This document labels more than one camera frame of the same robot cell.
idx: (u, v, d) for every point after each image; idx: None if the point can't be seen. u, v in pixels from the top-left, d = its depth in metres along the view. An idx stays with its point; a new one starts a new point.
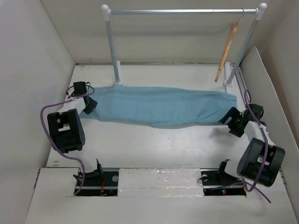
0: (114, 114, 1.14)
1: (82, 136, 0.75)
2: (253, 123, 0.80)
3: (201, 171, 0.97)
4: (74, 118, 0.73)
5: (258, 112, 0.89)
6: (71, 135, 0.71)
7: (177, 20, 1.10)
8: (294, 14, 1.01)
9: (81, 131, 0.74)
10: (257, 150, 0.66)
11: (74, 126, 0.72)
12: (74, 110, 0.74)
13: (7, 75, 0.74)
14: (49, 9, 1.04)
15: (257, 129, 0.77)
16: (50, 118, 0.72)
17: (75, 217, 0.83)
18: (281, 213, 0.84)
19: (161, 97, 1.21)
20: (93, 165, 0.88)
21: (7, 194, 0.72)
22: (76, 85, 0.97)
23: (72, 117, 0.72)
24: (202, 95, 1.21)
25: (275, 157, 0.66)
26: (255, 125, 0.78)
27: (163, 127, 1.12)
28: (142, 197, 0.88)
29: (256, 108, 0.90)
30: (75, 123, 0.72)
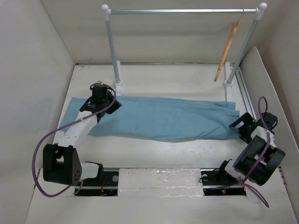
0: (113, 127, 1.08)
1: (77, 175, 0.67)
2: (261, 128, 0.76)
3: (201, 171, 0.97)
4: (69, 161, 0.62)
5: (270, 122, 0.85)
6: (62, 175, 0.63)
7: (177, 20, 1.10)
8: (294, 14, 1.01)
9: (75, 172, 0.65)
10: (256, 146, 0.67)
11: (66, 170, 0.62)
12: (72, 150, 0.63)
13: (7, 75, 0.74)
14: (49, 8, 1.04)
15: (264, 134, 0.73)
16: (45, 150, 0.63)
17: (74, 217, 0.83)
18: (281, 213, 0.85)
19: (161, 110, 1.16)
20: (93, 173, 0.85)
21: (7, 194, 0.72)
22: (95, 92, 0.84)
23: (67, 158, 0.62)
24: (205, 108, 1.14)
25: (273, 158, 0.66)
26: (262, 130, 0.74)
27: (163, 140, 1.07)
28: (142, 197, 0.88)
29: (269, 117, 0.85)
30: (68, 167, 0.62)
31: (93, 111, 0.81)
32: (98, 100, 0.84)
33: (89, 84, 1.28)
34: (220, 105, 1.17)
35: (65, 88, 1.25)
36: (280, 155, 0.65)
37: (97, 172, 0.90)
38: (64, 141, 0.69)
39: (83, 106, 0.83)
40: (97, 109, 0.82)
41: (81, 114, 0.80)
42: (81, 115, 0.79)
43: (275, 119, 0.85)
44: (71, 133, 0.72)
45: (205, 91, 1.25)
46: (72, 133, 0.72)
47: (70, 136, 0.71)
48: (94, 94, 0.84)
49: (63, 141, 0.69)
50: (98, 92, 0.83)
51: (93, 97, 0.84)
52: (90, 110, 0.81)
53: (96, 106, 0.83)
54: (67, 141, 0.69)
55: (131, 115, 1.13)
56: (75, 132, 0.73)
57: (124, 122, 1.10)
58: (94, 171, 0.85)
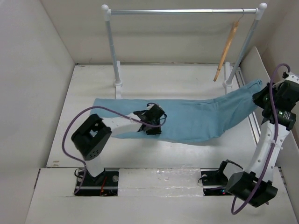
0: None
1: (93, 154, 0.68)
2: (268, 131, 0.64)
3: (201, 171, 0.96)
4: (103, 136, 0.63)
5: (291, 99, 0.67)
6: (87, 143, 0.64)
7: (178, 20, 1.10)
8: (293, 14, 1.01)
9: (95, 150, 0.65)
10: (244, 185, 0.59)
11: (94, 142, 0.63)
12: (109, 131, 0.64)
13: (8, 75, 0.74)
14: (49, 8, 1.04)
15: (266, 146, 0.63)
16: (91, 116, 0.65)
17: (74, 217, 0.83)
18: (282, 213, 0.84)
19: (189, 112, 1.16)
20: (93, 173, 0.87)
21: (7, 194, 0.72)
22: (153, 108, 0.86)
23: (103, 133, 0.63)
24: (224, 100, 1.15)
25: (263, 194, 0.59)
26: (266, 140, 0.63)
27: (189, 143, 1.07)
28: (142, 197, 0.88)
29: (291, 93, 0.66)
30: (97, 140, 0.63)
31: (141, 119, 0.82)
32: (151, 116, 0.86)
33: (89, 84, 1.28)
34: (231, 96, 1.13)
35: (65, 88, 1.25)
36: (271, 193, 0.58)
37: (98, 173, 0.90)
38: (108, 122, 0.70)
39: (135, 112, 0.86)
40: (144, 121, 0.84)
41: (132, 115, 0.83)
42: (132, 116, 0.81)
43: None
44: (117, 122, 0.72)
45: (205, 91, 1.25)
46: (117, 121, 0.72)
47: (113, 122, 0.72)
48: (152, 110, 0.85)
49: (106, 121, 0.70)
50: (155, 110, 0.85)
51: (149, 111, 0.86)
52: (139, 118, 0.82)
53: (145, 120, 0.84)
54: (109, 123, 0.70)
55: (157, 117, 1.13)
56: (120, 122, 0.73)
57: None
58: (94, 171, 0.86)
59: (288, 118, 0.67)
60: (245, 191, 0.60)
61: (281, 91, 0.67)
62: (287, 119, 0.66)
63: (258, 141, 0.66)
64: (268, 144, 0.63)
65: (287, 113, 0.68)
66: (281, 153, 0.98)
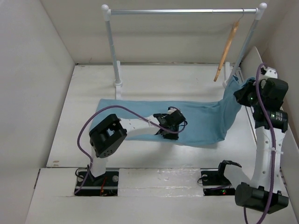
0: None
1: (108, 153, 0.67)
2: (266, 139, 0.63)
3: (201, 171, 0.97)
4: (117, 137, 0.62)
5: (279, 98, 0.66)
6: (102, 141, 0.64)
7: (178, 20, 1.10)
8: (293, 14, 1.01)
9: (109, 149, 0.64)
10: (256, 199, 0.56)
11: (108, 141, 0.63)
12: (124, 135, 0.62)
13: (8, 75, 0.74)
14: (49, 8, 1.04)
15: (267, 155, 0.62)
16: (110, 116, 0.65)
17: (74, 217, 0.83)
18: (281, 213, 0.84)
19: (195, 115, 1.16)
20: (95, 171, 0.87)
21: (7, 194, 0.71)
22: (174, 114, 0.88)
23: (117, 134, 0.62)
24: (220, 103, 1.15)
25: (275, 205, 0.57)
26: (266, 150, 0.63)
27: (195, 145, 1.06)
28: (143, 197, 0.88)
29: (276, 92, 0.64)
30: (110, 140, 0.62)
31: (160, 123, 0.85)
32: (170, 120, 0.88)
33: (89, 84, 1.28)
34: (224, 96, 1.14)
35: (65, 88, 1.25)
36: (284, 204, 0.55)
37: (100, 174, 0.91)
38: None
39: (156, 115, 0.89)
40: (164, 125, 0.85)
41: (152, 118, 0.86)
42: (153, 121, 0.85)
43: (285, 90, 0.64)
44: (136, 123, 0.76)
45: (205, 91, 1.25)
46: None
47: None
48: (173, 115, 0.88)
49: None
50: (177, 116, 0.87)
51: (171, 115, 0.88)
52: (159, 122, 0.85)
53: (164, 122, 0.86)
54: None
55: None
56: None
57: None
58: (96, 170, 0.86)
59: (281, 118, 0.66)
60: (259, 204, 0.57)
61: (266, 91, 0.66)
62: (280, 120, 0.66)
63: (258, 149, 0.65)
64: (269, 152, 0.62)
65: (279, 115, 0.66)
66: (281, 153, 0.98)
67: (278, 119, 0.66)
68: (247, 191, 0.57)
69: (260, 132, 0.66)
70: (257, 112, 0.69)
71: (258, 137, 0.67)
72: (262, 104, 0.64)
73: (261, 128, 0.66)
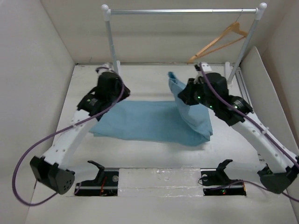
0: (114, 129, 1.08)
1: (66, 182, 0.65)
2: (250, 128, 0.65)
3: (201, 171, 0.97)
4: (56, 176, 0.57)
5: (225, 89, 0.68)
6: (50, 183, 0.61)
7: (177, 20, 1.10)
8: (293, 14, 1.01)
9: (63, 181, 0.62)
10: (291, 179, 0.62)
11: (54, 182, 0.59)
12: (58, 171, 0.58)
13: (8, 75, 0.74)
14: (49, 8, 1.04)
15: (263, 140, 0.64)
16: (32, 164, 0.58)
17: (74, 217, 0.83)
18: (281, 213, 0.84)
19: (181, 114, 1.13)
20: (91, 174, 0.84)
21: (7, 194, 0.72)
22: (101, 80, 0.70)
23: (52, 174, 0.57)
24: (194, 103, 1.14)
25: None
26: (259, 136, 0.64)
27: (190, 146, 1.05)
28: (142, 197, 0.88)
29: (222, 82, 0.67)
30: (53, 180, 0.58)
31: (90, 114, 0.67)
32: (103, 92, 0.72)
33: (89, 84, 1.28)
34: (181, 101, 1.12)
35: (65, 88, 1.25)
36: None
37: (97, 175, 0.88)
38: (51, 156, 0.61)
39: (82, 105, 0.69)
40: (97, 110, 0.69)
41: (76, 112, 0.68)
42: (77, 116, 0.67)
43: (225, 80, 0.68)
44: (58, 147, 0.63)
45: None
46: (60, 145, 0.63)
47: (58, 150, 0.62)
48: (99, 84, 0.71)
49: (50, 157, 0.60)
50: (103, 81, 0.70)
51: (98, 88, 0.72)
52: (87, 112, 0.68)
53: (96, 111, 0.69)
54: (55, 156, 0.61)
55: (158, 117, 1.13)
56: (63, 144, 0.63)
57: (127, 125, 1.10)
58: (92, 172, 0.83)
59: (240, 103, 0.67)
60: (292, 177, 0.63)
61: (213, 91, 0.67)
62: (241, 106, 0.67)
63: (252, 140, 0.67)
64: (263, 136, 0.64)
65: (237, 101, 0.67)
66: None
67: (241, 105, 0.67)
68: (282, 181, 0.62)
69: (240, 126, 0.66)
70: (222, 112, 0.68)
71: (239, 130, 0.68)
72: (224, 101, 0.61)
73: (238, 123, 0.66)
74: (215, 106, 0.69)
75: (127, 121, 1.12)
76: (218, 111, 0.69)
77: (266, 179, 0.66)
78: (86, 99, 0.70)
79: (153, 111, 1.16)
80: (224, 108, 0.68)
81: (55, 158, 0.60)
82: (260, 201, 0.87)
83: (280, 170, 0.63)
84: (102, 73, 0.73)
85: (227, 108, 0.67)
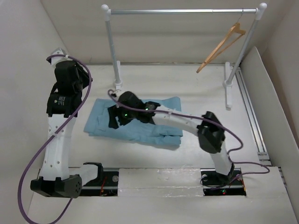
0: (113, 131, 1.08)
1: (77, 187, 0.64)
2: (160, 116, 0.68)
3: (201, 171, 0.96)
4: (62, 189, 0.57)
5: (136, 100, 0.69)
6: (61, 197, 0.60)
7: (178, 20, 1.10)
8: (293, 14, 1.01)
9: (74, 189, 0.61)
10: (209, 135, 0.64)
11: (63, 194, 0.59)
12: (63, 184, 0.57)
13: (8, 75, 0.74)
14: (49, 8, 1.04)
15: (173, 118, 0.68)
16: (34, 188, 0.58)
17: (74, 217, 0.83)
18: (281, 213, 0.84)
19: None
20: (93, 175, 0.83)
21: (7, 194, 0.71)
22: (57, 72, 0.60)
23: (59, 188, 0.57)
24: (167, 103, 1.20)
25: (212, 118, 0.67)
26: (167, 117, 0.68)
27: (168, 147, 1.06)
28: (143, 197, 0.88)
29: (132, 97, 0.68)
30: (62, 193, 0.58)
31: (65, 115, 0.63)
32: (67, 87, 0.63)
33: None
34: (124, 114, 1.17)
35: None
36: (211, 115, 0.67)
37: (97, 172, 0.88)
38: (47, 173, 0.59)
39: (52, 108, 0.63)
40: (69, 110, 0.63)
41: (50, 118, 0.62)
42: (52, 122, 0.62)
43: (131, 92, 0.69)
44: (50, 161, 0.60)
45: (205, 91, 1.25)
46: (51, 159, 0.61)
47: (52, 165, 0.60)
48: (59, 79, 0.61)
49: (48, 175, 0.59)
50: (62, 73, 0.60)
51: (59, 84, 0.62)
52: (61, 114, 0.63)
53: (67, 111, 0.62)
54: (53, 171, 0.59)
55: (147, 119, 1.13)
56: (54, 157, 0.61)
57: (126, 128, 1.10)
58: (93, 172, 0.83)
59: (152, 105, 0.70)
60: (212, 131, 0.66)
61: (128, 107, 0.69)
62: (154, 106, 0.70)
63: (168, 123, 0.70)
64: (170, 115, 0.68)
65: (149, 103, 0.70)
66: (280, 153, 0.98)
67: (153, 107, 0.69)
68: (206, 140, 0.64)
69: (157, 120, 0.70)
70: (143, 118, 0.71)
71: (160, 122, 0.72)
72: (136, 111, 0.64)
73: (153, 118, 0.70)
74: (138, 115, 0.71)
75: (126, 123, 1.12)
76: (145, 119, 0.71)
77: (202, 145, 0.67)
78: (52, 100, 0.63)
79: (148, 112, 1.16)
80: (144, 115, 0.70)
81: (54, 173, 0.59)
82: (261, 201, 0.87)
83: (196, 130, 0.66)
84: (56, 66, 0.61)
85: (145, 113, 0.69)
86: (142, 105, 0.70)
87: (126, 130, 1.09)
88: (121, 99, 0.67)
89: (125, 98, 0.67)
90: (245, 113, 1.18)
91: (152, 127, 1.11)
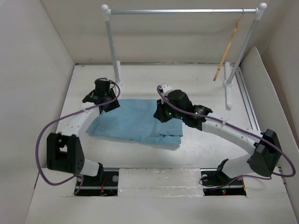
0: (113, 131, 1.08)
1: (80, 164, 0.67)
2: (212, 124, 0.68)
3: (201, 171, 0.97)
4: (72, 146, 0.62)
5: (187, 102, 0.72)
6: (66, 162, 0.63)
7: (178, 20, 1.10)
8: (293, 14, 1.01)
9: (78, 159, 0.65)
10: (266, 155, 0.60)
11: (70, 157, 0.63)
12: (76, 138, 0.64)
13: (8, 75, 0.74)
14: (49, 8, 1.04)
15: (226, 129, 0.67)
16: (49, 139, 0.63)
17: (74, 217, 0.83)
18: (282, 213, 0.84)
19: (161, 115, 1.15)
20: (93, 171, 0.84)
21: (7, 193, 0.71)
22: (98, 82, 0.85)
23: (70, 144, 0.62)
24: None
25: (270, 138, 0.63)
26: (219, 126, 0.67)
27: (168, 147, 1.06)
28: (142, 197, 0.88)
29: (184, 97, 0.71)
30: (70, 151, 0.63)
31: (96, 103, 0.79)
32: (101, 92, 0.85)
33: (88, 84, 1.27)
34: (125, 112, 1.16)
35: (66, 88, 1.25)
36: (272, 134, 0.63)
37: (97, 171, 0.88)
38: (67, 131, 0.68)
39: (86, 99, 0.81)
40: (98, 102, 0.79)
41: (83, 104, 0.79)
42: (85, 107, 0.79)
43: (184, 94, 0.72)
44: (73, 124, 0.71)
45: (205, 91, 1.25)
46: (74, 123, 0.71)
47: (73, 127, 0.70)
48: (97, 87, 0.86)
49: (66, 130, 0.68)
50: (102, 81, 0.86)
51: (96, 89, 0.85)
52: (93, 101, 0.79)
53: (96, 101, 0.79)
54: (71, 130, 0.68)
55: (147, 119, 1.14)
56: (77, 122, 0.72)
57: (127, 128, 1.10)
58: (93, 170, 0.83)
59: (201, 110, 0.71)
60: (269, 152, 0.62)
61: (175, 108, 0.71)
62: (202, 111, 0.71)
63: (219, 133, 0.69)
64: (224, 125, 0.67)
65: (198, 108, 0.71)
66: None
67: (202, 111, 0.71)
68: (260, 159, 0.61)
69: (205, 126, 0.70)
70: (188, 122, 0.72)
71: (208, 130, 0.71)
72: (182, 111, 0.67)
73: (203, 124, 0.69)
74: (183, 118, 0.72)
75: (127, 123, 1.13)
76: (189, 122, 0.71)
77: (252, 164, 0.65)
78: (88, 95, 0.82)
79: (150, 111, 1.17)
80: (190, 118, 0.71)
81: (72, 131, 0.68)
82: (261, 201, 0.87)
83: (252, 147, 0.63)
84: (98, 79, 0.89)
85: (192, 116, 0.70)
86: (191, 108, 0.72)
87: (127, 131, 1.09)
88: (173, 96, 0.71)
89: (177, 96, 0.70)
90: (245, 113, 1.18)
91: (153, 128, 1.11)
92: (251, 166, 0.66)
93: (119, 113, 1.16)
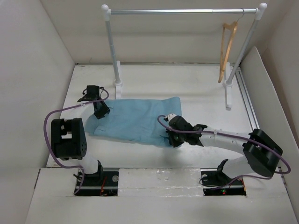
0: (113, 131, 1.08)
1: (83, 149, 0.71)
2: (206, 136, 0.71)
3: (201, 171, 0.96)
4: (78, 129, 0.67)
5: (185, 123, 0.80)
6: (72, 144, 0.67)
7: (178, 20, 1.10)
8: (294, 14, 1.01)
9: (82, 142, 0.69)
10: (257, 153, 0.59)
11: (76, 137, 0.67)
12: (80, 119, 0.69)
13: (7, 75, 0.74)
14: (49, 8, 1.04)
15: (218, 137, 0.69)
16: (53, 124, 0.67)
17: (74, 216, 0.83)
18: (282, 213, 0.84)
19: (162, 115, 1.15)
20: (93, 168, 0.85)
21: (6, 194, 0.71)
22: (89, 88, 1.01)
23: (76, 126, 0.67)
24: (168, 102, 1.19)
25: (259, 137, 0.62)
26: (212, 137, 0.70)
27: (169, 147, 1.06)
28: (142, 197, 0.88)
29: (181, 120, 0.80)
30: (76, 134, 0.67)
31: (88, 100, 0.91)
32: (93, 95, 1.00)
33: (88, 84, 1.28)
34: (125, 112, 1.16)
35: (66, 88, 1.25)
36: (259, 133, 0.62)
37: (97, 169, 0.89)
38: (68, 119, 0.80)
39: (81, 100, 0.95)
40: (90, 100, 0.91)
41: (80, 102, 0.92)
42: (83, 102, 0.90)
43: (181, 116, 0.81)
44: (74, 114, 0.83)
45: (205, 91, 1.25)
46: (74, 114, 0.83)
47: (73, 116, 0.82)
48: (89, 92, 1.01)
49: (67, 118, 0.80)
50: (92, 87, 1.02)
51: (88, 94, 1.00)
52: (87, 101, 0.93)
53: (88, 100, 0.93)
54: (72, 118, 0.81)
55: (147, 119, 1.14)
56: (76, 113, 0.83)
57: (127, 129, 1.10)
58: (93, 166, 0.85)
59: (198, 127, 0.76)
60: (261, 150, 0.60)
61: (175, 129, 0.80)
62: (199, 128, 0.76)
63: (216, 143, 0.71)
64: (216, 134, 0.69)
65: (196, 126, 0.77)
66: None
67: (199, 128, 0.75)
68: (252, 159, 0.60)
69: (202, 140, 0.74)
70: (191, 140, 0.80)
71: (208, 143, 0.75)
72: (178, 131, 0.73)
73: (200, 139, 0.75)
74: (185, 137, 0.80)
75: (127, 123, 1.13)
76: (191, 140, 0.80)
77: (253, 166, 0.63)
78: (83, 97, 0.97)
79: (150, 111, 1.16)
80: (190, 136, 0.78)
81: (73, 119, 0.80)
82: (261, 201, 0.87)
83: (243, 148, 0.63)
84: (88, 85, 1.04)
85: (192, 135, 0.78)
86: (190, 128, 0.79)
87: (126, 131, 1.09)
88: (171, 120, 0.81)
89: (174, 120, 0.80)
90: (245, 113, 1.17)
91: (153, 128, 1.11)
92: (253, 168, 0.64)
93: (119, 113, 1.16)
